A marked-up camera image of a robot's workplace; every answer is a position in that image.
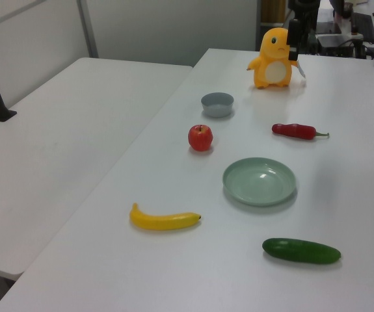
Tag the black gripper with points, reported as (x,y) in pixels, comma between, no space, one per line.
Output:
(303,8)

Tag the white side table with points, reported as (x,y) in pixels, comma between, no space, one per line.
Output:
(60,146)

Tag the red apple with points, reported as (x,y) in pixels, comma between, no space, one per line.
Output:
(200,138)

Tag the black electronics box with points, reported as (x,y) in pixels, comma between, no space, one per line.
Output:
(336,44)

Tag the white paper tag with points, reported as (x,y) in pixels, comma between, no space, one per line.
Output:
(300,72)

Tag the orange plush toy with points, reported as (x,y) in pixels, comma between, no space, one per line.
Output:
(271,65)

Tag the green cucumber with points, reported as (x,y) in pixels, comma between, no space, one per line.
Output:
(300,251)

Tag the red chili pepper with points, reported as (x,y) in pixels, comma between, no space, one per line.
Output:
(292,131)

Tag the gold cabinet panel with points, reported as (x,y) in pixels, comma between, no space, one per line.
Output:
(272,11)

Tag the grey small bowl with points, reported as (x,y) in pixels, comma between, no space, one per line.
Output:
(217,109)

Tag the pale green plate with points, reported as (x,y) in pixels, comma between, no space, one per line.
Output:
(259,182)

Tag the yellow banana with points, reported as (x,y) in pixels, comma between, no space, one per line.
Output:
(164,222)

